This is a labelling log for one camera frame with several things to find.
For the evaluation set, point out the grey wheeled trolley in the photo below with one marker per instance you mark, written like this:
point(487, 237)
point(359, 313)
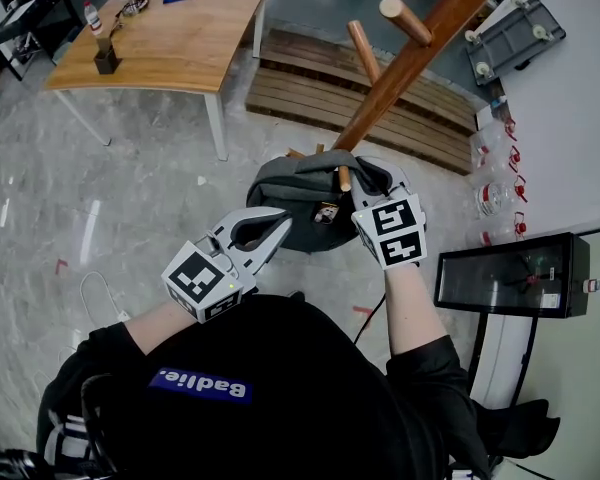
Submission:
point(517, 38)

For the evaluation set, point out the person's black shirt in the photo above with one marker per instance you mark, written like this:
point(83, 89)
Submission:
point(280, 368)

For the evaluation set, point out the black pen holder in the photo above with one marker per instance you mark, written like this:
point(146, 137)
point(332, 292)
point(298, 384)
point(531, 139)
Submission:
point(107, 60)

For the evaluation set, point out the person's left forearm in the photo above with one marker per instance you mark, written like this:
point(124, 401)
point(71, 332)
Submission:
point(160, 325)

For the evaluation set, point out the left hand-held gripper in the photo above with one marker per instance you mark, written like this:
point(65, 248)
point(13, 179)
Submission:
point(200, 280)

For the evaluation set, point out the grey backpack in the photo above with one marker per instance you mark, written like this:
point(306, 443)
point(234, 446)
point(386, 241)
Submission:
point(290, 188)

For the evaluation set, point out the wooden coat rack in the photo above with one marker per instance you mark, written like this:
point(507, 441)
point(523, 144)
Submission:
point(410, 63)

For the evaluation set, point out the wooden slat pallet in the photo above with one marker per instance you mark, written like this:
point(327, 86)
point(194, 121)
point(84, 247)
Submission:
point(300, 93)

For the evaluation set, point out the black desk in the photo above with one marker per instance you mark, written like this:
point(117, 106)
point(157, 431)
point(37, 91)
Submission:
point(30, 3)

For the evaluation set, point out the person's right forearm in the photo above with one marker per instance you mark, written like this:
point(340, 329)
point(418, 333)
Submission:
point(412, 308)

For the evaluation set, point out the wooden table with white legs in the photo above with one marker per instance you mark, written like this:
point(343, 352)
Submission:
point(180, 43)

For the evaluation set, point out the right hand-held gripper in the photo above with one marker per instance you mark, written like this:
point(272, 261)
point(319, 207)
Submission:
point(397, 233)

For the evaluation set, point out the clear water bottle red label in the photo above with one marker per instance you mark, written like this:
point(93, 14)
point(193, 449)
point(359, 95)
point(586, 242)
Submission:
point(93, 17)

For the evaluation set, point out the black glass display case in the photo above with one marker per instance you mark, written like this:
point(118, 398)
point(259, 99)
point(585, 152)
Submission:
point(510, 275)

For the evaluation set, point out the black metal stand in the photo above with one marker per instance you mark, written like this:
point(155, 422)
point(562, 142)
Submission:
point(480, 348)

